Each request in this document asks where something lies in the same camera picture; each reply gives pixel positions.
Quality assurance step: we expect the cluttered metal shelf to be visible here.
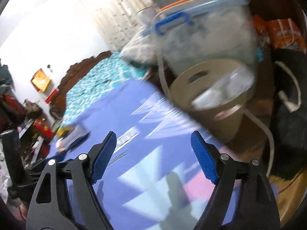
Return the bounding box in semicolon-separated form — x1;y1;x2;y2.
1;94;55;166

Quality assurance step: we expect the blue patterned tablecloth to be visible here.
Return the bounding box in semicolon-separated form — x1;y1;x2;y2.
45;78;240;230

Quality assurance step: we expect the beige checked folded blanket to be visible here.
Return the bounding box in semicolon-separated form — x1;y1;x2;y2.
120;28;158;65

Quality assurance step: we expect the red yellow wall calendar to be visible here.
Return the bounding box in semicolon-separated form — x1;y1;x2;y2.
30;69;59;104

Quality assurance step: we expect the teal white patterned duvet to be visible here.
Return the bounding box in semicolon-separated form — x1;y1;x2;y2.
61;51;150;126

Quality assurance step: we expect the orange plastic bag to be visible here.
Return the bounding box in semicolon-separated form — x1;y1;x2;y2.
252;15;306;54

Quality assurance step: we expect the beige round trash bin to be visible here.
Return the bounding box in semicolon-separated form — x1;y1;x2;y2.
170;58;254;143

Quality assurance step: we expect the white cable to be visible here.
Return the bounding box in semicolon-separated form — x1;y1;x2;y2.
157;54;275;176

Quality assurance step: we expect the grey white squeeze tube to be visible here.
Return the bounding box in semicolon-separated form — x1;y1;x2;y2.
56;125;90;153

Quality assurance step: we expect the clear storage box blue handle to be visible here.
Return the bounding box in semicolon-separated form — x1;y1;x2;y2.
142;0;257;76

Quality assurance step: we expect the brown yellow cigarette box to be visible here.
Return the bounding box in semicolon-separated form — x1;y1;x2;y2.
56;126;74;138

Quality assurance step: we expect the black bag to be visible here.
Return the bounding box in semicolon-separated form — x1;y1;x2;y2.
270;49;306;180

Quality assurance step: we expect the beige floral curtain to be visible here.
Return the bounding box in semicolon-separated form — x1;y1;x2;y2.
96;0;153;51

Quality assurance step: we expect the carved wooden headboard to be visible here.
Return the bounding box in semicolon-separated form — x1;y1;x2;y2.
49;51;112;121

